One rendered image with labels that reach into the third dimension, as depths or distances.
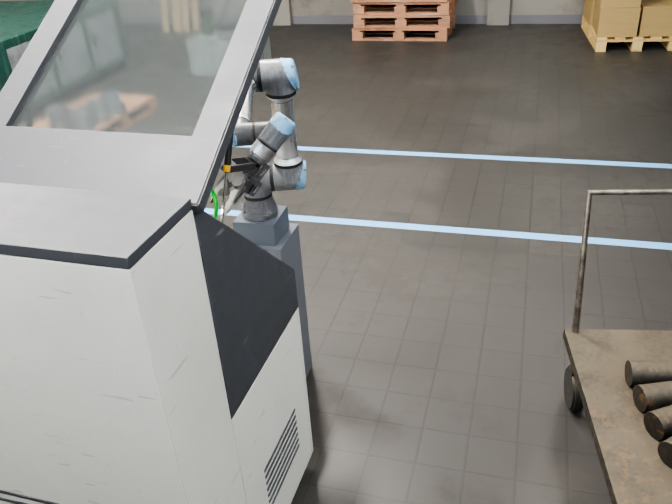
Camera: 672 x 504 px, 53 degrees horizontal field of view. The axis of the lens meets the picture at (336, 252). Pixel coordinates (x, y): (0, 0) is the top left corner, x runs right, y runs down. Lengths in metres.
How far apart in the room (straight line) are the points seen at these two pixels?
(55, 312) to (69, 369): 0.17
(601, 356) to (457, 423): 0.67
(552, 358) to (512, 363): 0.20
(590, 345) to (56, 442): 2.12
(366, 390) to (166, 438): 1.67
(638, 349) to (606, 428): 0.52
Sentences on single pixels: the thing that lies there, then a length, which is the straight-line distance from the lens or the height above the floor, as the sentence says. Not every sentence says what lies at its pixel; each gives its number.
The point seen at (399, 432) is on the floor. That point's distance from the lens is 3.05.
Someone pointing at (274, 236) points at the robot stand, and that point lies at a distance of 2.77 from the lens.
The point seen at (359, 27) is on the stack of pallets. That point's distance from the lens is 9.60.
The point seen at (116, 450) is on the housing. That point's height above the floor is 0.92.
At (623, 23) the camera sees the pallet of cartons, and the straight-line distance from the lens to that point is 8.92.
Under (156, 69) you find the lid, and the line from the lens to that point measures 2.00.
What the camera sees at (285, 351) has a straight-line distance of 2.36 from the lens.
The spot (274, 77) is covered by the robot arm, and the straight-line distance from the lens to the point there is 2.55.
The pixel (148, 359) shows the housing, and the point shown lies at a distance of 1.56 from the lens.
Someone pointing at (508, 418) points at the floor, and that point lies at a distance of 3.15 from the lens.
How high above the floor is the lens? 2.17
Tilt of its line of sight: 30 degrees down
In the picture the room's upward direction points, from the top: 4 degrees counter-clockwise
